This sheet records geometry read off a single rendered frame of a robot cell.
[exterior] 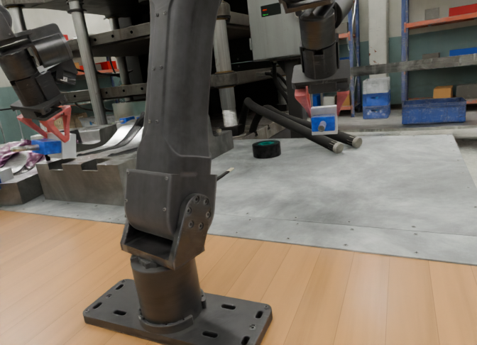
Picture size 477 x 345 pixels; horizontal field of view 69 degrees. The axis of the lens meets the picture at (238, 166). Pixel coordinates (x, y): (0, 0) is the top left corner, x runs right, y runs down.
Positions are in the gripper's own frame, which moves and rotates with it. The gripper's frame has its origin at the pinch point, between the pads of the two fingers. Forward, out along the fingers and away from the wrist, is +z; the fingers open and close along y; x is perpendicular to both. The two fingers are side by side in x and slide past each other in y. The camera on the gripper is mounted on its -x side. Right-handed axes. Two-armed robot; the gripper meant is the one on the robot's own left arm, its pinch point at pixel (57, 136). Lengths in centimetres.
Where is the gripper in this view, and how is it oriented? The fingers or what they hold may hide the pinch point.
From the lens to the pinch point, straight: 87.9
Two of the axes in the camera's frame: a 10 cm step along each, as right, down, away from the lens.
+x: -4.2, 6.0, -6.8
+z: 1.5, 7.9, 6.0
